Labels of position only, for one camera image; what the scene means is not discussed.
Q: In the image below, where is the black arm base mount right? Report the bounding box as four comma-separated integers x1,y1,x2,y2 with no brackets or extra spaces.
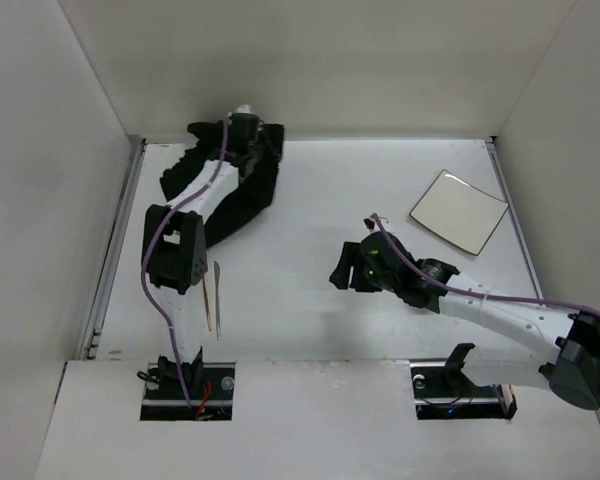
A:
410,343,518,421

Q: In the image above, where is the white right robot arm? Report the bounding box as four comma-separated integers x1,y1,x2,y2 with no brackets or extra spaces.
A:
329,230,600,411

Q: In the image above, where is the copper fork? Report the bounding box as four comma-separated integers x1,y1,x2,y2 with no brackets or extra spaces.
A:
202,273,212,332

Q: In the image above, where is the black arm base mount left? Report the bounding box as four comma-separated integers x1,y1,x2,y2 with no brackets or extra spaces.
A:
137,356,236,422

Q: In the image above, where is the aluminium table rail right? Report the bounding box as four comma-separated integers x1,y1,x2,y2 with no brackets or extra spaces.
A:
485,137,544,298

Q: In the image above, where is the silver knife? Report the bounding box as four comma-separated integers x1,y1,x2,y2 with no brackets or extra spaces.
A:
213,260,221,342

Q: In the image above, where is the aluminium table rail left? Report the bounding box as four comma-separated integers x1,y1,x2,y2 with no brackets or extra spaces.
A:
76,135,146,360

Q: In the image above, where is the white square plate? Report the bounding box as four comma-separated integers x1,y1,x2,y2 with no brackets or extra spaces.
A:
409,170,509,256

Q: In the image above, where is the black cloth placemat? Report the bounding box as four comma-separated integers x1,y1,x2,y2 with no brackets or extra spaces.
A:
160,121,285,248

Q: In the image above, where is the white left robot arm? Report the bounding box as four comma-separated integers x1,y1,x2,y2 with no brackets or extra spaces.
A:
141,109,285,383

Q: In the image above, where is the aluminium table rail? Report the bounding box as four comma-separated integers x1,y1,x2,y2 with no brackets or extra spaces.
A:
76,135,146,360
485,137,544,298

